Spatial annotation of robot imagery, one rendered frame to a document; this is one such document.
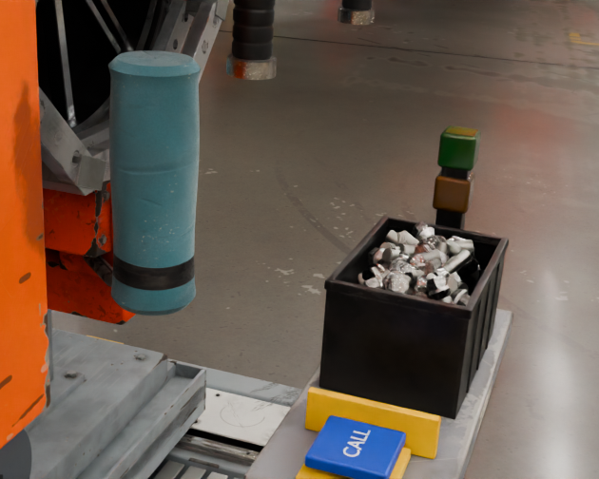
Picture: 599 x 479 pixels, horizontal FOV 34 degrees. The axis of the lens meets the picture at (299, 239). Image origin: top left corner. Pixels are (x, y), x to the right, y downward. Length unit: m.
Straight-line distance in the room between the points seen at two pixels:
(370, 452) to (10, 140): 0.38
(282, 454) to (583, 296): 1.60
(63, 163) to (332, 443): 0.40
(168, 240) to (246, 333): 1.06
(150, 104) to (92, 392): 0.56
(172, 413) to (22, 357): 0.75
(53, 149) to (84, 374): 0.50
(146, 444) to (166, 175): 0.55
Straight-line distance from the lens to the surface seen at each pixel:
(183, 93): 0.96
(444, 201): 1.11
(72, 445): 1.30
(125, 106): 0.96
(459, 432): 0.93
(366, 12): 1.19
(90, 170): 1.07
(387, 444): 0.85
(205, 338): 2.02
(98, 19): 1.27
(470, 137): 1.09
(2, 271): 0.70
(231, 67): 0.88
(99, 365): 1.47
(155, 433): 1.44
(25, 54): 0.69
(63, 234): 1.13
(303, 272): 2.34
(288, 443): 0.89
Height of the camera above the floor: 0.94
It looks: 22 degrees down
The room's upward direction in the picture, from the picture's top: 4 degrees clockwise
